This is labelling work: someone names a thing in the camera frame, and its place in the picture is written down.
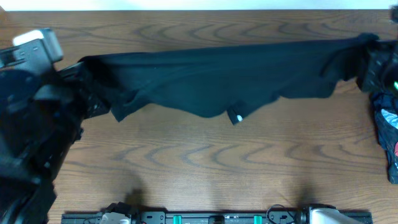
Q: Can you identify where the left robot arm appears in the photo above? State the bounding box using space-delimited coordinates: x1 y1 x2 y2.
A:
1 63 109 223

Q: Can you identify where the dark blue crumpled garment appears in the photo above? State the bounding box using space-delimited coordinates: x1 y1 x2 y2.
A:
370 92 397 184

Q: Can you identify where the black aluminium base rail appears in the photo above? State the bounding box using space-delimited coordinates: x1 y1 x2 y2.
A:
61 202 373 224

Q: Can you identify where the black polo shirt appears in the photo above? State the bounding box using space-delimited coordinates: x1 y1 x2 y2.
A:
80 34 378 123

